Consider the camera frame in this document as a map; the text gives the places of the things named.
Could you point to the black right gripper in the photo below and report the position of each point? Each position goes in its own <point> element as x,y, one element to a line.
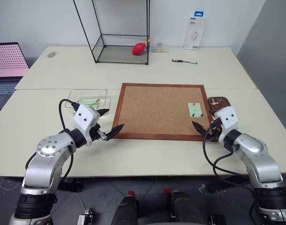
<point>214,131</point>

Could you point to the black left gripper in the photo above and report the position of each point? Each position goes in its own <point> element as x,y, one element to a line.
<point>96,132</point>

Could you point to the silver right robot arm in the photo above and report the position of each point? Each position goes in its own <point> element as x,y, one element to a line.
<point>257,152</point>

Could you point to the light green paper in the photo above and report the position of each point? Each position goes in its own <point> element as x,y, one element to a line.
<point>96,102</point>

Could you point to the dark brown wooden dish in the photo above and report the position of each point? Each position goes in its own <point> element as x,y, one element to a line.
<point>215,106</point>

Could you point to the clear plastic tray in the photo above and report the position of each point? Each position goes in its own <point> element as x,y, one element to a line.
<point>103,96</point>

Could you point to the black marker pen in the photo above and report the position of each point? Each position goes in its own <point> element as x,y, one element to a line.
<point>183,61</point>

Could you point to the black-framed glass box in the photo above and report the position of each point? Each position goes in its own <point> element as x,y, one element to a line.
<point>121,55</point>

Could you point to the small red tab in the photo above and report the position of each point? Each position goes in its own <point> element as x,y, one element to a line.
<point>167,191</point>
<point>131,193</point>

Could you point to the red rubber air blower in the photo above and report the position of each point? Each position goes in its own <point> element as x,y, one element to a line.
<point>138,48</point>

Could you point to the small clear plastic box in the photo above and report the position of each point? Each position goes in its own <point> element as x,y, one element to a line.
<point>159,48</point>

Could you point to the grey round table grommet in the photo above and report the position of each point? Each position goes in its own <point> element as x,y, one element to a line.
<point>51,54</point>

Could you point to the white charger package box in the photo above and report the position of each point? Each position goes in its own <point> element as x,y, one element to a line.
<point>194,30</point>

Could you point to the dark rounded shape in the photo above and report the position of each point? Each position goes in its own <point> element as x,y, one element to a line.
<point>185,208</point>
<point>126,211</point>

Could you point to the grey partition panel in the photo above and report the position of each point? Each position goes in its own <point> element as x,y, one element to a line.
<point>269,47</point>

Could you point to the laptop with pink screen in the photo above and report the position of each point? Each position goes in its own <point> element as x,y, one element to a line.
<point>7,61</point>

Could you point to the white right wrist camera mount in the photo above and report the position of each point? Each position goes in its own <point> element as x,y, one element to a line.
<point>228,117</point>

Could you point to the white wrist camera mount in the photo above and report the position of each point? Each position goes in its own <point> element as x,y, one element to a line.
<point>85,117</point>
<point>228,117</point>

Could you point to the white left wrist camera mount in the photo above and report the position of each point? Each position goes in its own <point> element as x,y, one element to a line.
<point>85,117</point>

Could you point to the cork board with wooden frame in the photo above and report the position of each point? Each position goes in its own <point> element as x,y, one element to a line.
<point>156,110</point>

